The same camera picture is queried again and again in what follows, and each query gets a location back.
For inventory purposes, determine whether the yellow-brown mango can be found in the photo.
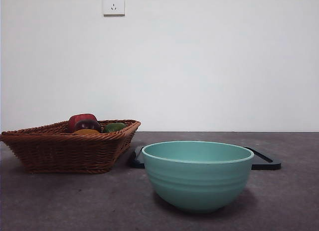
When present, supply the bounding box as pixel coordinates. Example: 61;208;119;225
72;128;101;135

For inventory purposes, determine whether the teal bowl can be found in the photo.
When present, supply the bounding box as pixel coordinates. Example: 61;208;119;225
142;140;255;214

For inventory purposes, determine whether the green lime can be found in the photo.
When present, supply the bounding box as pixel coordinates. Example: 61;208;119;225
103;122;127;133

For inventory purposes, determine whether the dark red plum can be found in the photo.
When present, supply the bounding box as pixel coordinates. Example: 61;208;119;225
74;119;102;132

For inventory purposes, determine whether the red apple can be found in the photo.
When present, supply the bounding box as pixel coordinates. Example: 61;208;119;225
67;113;98;132

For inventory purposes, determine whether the brown wicker basket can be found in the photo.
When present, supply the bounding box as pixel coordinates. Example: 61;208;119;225
0;119;142;174

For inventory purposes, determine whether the dark green rectangular tray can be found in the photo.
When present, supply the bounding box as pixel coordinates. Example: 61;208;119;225
128;145;282;171

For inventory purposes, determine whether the white wall socket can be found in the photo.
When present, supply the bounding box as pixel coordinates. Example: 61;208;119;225
103;0;126;16

